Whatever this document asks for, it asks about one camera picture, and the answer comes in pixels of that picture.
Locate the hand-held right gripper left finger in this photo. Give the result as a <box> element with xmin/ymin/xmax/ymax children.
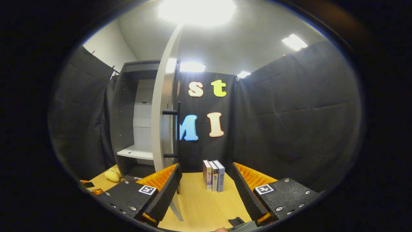
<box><xmin>95</xmin><ymin>163</ymin><xmax>183</xmax><ymax>227</ymax></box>

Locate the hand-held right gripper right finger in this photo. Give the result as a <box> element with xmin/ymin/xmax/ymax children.
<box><xmin>231</xmin><ymin>161</ymin><xmax>322</xmax><ymax>227</ymax></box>

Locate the black cabinet door handle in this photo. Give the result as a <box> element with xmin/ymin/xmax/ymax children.
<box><xmin>162</xmin><ymin>101</ymin><xmax>182</xmax><ymax>159</ymax></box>

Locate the grey cabinet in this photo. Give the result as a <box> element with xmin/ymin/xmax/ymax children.
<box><xmin>109</xmin><ymin>59</ymin><xmax>181</xmax><ymax>181</ymax></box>

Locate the white cabinet door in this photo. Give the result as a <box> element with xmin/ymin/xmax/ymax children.
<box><xmin>151</xmin><ymin>24</ymin><xmax>185</xmax><ymax>222</ymax></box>

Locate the yellow plush toy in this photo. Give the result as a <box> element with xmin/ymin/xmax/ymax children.
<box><xmin>103</xmin><ymin>165</ymin><xmax>122</xmax><ymax>183</ymax></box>

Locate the blue spine book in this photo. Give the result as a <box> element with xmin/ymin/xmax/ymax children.
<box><xmin>213</xmin><ymin>159</ymin><xmax>226</xmax><ymax>193</ymax></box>

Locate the grey spine book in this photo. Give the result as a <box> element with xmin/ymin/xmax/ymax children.
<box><xmin>208</xmin><ymin>160</ymin><xmax>220</xmax><ymax>192</ymax></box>

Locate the black backdrop cloth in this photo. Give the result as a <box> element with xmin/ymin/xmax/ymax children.
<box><xmin>48</xmin><ymin>40</ymin><xmax>363</xmax><ymax>194</ymax></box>

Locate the double tube ceiling light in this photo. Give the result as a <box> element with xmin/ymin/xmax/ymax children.
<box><xmin>282</xmin><ymin>34</ymin><xmax>308</xmax><ymax>52</ymax></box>

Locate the large square ceiling light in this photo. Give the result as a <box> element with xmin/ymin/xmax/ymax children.
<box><xmin>157</xmin><ymin>0</ymin><xmax>237</xmax><ymax>27</ymax></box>

